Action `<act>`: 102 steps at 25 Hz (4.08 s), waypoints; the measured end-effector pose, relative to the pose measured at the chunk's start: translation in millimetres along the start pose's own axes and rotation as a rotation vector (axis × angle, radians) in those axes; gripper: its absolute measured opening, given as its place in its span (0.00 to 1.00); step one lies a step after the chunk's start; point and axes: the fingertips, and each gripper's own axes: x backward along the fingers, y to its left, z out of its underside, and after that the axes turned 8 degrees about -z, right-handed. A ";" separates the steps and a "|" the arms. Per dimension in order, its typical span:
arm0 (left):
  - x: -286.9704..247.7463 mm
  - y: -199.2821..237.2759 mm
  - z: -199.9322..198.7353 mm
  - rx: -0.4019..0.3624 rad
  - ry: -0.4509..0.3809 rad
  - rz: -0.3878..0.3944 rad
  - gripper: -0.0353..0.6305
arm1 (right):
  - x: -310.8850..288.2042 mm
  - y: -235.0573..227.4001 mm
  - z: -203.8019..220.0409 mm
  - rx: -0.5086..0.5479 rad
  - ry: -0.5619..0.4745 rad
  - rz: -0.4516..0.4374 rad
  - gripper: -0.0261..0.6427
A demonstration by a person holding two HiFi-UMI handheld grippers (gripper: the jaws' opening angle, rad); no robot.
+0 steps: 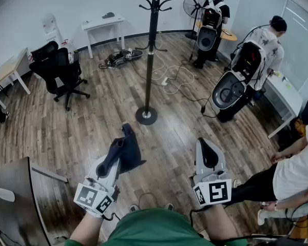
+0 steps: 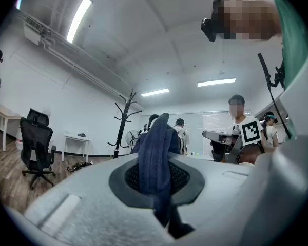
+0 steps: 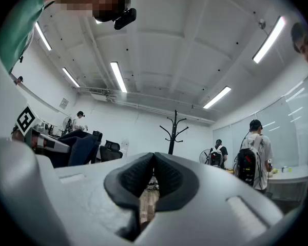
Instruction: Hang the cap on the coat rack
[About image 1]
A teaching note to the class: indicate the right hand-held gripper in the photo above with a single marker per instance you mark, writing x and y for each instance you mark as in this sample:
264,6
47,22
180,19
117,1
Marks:
220,168

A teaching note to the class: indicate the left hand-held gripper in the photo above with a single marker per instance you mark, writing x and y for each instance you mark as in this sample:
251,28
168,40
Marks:
105,183

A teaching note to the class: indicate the dark navy cloth garment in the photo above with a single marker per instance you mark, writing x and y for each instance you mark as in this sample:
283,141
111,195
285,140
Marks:
128,150

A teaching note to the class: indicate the black coat rack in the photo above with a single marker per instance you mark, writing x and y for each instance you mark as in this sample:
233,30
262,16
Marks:
150,68

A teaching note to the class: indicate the person's left forearm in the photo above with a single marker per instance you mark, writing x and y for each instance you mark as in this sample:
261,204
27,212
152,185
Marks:
87,229

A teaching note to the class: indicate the person's right forearm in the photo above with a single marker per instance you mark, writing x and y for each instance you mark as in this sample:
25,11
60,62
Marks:
218,222

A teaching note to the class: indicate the person's right shoe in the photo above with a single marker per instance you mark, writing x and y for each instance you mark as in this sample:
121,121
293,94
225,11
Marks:
169,206

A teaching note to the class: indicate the person's shoe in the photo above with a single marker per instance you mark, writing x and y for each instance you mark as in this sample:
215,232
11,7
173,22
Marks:
134,208
169,206

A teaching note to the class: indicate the pile of black gear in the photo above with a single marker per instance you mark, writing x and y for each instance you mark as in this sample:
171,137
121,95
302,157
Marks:
120,58

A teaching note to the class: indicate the person's left shoe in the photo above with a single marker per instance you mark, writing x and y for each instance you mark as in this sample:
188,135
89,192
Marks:
134,208

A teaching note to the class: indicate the grey board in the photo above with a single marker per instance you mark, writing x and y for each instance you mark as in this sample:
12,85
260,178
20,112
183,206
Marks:
48,172

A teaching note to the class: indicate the black office chair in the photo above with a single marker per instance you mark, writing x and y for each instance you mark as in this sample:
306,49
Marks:
59,70

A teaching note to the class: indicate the person's green shirt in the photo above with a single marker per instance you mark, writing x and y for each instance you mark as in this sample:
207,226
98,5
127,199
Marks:
154,229

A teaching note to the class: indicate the long white desk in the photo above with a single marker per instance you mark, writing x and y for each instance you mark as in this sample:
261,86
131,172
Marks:
285,93

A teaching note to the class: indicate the white table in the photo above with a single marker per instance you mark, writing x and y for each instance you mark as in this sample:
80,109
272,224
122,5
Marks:
102,22

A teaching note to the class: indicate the black item on white table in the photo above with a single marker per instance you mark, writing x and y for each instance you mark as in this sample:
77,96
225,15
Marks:
108,15

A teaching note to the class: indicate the white water dispenser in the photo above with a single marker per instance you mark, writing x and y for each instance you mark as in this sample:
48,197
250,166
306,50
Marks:
51,27

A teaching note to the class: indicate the dark table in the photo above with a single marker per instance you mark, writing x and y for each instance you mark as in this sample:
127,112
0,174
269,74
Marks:
12,188

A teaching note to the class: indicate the light wooden desk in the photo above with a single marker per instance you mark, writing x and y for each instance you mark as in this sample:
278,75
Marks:
7,70

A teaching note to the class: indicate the round yellow table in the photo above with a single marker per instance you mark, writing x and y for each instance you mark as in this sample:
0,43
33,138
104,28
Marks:
229,36

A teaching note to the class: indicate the white oval object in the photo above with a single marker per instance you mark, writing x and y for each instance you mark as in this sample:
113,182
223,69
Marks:
5,194

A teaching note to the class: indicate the small tablet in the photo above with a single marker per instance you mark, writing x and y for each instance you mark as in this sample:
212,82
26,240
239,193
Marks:
226,31

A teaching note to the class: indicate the black standing fan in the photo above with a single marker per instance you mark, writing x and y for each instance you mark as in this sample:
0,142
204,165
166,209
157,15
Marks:
195,5

